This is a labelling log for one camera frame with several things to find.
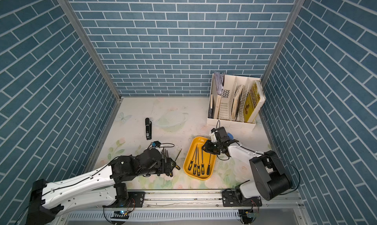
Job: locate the round file in pile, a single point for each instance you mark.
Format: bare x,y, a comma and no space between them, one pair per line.
167,163

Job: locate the file tool yellow black handle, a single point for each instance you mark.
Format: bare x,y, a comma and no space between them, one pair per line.
192,160

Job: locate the file tool in pile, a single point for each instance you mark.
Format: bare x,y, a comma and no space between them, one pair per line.
198,163

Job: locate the purple striped papers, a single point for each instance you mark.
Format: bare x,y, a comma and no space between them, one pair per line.
219,82

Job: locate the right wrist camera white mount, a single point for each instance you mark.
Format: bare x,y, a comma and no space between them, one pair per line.
214,135

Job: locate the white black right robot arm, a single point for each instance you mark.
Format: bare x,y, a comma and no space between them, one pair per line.
270,178

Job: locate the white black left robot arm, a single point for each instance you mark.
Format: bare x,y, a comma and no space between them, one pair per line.
105,186

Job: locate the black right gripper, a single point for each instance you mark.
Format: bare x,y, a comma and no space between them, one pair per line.
207,148

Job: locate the yellow cover book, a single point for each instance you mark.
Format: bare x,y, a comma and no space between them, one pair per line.
254,101

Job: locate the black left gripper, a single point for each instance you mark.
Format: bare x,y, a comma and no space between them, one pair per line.
162,168

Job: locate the yellow plastic storage tray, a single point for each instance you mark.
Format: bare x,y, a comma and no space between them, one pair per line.
199,142

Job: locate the white perforated file organizer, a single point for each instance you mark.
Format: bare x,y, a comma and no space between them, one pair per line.
220,107

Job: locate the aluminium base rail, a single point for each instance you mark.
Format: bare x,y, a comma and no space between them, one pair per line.
210,206

